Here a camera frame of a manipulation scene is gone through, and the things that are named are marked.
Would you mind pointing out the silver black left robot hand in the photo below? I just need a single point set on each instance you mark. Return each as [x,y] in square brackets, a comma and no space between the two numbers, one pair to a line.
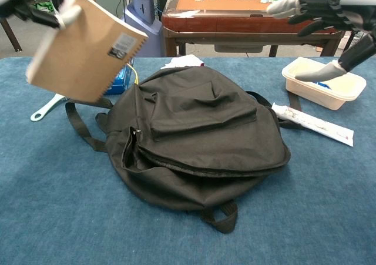
[35,3]

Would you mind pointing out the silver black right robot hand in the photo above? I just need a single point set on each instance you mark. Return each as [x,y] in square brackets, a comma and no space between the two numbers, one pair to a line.
[346,9]

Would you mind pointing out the brown kraft spiral notebook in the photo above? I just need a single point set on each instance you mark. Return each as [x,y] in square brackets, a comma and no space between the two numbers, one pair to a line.
[82,56]

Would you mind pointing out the black fabric backpack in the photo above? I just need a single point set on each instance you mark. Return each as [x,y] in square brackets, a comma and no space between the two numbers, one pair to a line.
[205,130]

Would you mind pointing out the black tripod stand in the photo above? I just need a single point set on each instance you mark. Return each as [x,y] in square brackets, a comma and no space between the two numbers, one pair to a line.
[349,43]

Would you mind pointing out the dark table leg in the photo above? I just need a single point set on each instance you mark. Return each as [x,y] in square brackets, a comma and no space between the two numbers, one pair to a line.
[13,38]

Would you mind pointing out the blue snack packet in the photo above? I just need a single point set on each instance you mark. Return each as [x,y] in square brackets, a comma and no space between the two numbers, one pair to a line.
[324,85]

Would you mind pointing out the beige plastic food container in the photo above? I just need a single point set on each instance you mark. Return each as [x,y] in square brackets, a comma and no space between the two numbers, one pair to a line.
[323,98]

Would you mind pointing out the mint green scrub brush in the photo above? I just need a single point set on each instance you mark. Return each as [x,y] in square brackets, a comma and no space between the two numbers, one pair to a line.
[44,111]

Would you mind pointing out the brown mahjong table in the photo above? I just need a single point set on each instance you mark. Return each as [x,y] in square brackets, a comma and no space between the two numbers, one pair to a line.
[235,24]

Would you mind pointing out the blue cookie box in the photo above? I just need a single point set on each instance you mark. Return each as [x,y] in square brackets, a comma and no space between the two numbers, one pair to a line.
[117,85]

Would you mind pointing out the white toothpaste tube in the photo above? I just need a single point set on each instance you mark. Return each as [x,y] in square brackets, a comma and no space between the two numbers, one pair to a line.
[317,124]

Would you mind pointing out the yellow tape measure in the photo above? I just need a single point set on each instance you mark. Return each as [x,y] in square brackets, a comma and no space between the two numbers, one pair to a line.
[136,76]

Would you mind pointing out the white red spout pouch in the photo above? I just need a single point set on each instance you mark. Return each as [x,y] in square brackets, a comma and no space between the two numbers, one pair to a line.
[185,60]

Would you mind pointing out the blue carpet table cover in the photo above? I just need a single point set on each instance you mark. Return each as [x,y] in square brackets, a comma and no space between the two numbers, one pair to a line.
[44,188]

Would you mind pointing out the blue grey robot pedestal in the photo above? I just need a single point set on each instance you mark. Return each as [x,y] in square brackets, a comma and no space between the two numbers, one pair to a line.
[144,12]

